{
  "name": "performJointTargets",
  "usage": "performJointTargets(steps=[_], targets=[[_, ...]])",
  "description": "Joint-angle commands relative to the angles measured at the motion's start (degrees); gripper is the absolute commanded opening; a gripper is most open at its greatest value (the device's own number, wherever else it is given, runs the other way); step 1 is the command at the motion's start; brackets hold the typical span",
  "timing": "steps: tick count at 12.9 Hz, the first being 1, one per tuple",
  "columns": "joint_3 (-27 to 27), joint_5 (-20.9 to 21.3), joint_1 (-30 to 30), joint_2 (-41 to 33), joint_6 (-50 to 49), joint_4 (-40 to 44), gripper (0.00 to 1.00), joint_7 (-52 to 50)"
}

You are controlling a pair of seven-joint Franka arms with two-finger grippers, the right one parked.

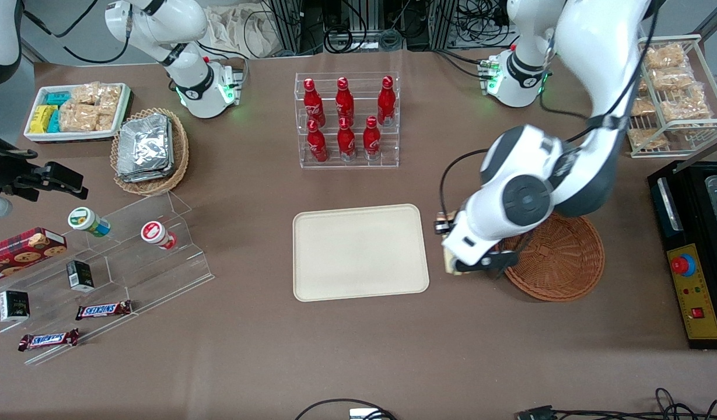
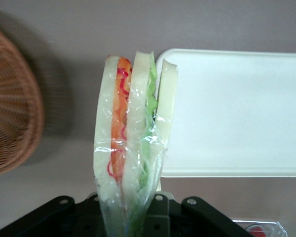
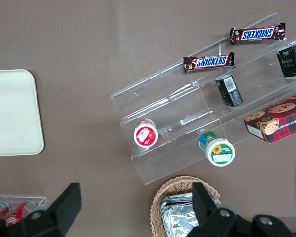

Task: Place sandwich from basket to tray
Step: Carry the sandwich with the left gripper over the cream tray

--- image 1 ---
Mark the clear acrylic step display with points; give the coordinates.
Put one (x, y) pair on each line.
(160, 274)

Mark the brown snickers bar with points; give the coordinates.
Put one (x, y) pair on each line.
(104, 310)
(49, 339)

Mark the red cola bottle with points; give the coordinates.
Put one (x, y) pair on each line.
(317, 144)
(346, 142)
(312, 104)
(371, 141)
(386, 104)
(345, 102)

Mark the cream plastic tray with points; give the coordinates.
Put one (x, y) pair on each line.
(361, 252)

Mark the red lid yogurt cup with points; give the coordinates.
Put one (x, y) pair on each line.
(155, 233)

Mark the clear acrylic bottle rack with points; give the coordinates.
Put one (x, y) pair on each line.
(358, 163)

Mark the green lid yogurt cup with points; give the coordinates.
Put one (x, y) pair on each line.
(84, 220)

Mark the beige cloth bag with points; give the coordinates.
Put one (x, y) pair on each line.
(241, 29)

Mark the teal snack packet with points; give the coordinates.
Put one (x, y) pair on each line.
(58, 98)
(54, 122)

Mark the yellow snack packet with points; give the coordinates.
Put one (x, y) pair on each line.
(40, 118)

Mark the clear fried snack pack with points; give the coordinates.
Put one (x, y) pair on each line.
(643, 107)
(644, 86)
(647, 138)
(666, 56)
(673, 79)
(685, 105)

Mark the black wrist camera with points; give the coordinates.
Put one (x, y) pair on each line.
(443, 223)

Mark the grey power adapter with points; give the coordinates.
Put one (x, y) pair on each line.
(367, 414)

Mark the brown round wicker basket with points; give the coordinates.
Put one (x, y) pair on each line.
(562, 262)

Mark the grey slanted frame strut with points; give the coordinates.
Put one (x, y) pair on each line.
(714, 16)

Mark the aluminium frame post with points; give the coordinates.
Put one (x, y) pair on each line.
(285, 26)
(443, 23)

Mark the silver foil pack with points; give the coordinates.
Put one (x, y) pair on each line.
(142, 177)
(145, 146)

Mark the triangle sandwich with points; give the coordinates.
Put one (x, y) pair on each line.
(450, 261)

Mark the black emergency stop control box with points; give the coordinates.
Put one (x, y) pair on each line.
(693, 303)

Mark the tan oval wicker basket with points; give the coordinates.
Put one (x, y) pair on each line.
(180, 151)

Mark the clear rice cracker pack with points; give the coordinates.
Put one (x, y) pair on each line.
(78, 118)
(105, 122)
(110, 98)
(85, 93)

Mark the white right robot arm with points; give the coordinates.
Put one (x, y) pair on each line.
(183, 23)

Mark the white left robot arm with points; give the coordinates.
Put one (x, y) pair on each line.
(527, 198)

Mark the white rectangular snack tray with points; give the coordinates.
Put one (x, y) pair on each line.
(72, 136)

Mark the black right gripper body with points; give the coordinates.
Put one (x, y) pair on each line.
(9, 171)

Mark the small black carton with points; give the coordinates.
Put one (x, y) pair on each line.
(14, 305)
(80, 276)

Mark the red plaid cookie box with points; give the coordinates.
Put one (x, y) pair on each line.
(23, 252)

